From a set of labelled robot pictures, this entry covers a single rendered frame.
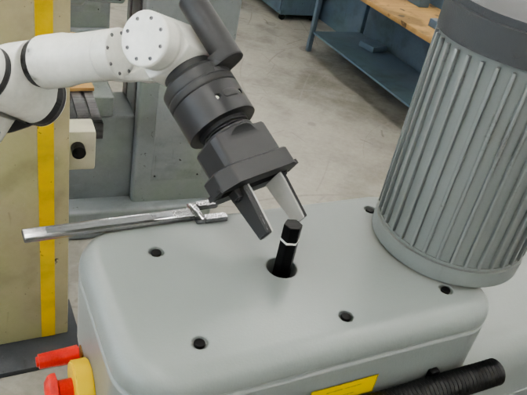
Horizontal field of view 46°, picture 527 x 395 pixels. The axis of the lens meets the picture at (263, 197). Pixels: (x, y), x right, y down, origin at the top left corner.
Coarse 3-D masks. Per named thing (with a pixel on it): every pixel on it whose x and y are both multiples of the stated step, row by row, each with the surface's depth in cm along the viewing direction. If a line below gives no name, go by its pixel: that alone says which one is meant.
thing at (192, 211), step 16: (192, 208) 79; (208, 208) 81; (64, 224) 72; (80, 224) 73; (96, 224) 73; (112, 224) 74; (128, 224) 74; (144, 224) 75; (160, 224) 77; (32, 240) 69
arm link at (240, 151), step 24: (192, 96) 71; (216, 96) 71; (240, 96) 72; (192, 120) 71; (216, 120) 71; (240, 120) 73; (192, 144) 73; (216, 144) 69; (240, 144) 71; (264, 144) 73; (216, 168) 70; (240, 168) 69; (264, 168) 71; (288, 168) 75; (216, 192) 68
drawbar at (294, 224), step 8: (288, 224) 70; (296, 224) 70; (288, 232) 70; (296, 232) 70; (280, 240) 71; (288, 240) 70; (296, 240) 71; (280, 248) 72; (288, 248) 71; (280, 256) 72; (288, 256) 72; (280, 264) 72; (288, 264) 72; (272, 272) 74; (280, 272) 73; (288, 272) 73
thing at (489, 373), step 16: (432, 368) 76; (464, 368) 78; (480, 368) 78; (496, 368) 78; (400, 384) 74; (416, 384) 74; (432, 384) 74; (448, 384) 74; (464, 384) 75; (480, 384) 76; (496, 384) 78
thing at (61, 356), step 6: (66, 348) 81; (72, 348) 81; (78, 348) 81; (42, 354) 80; (48, 354) 80; (54, 354) 80; (60, 354) 80; (66, 354) 80; (72, 354) 80; (78, 354) 81; (36, 360) 79; (42, 360) 79; (48, 360) 79; (54, 360) 80; (60, 360) 80; (66, 360) 80; (36, 366) 80; (42, 366) 79; (48, 366) 79; (54, 366) 80
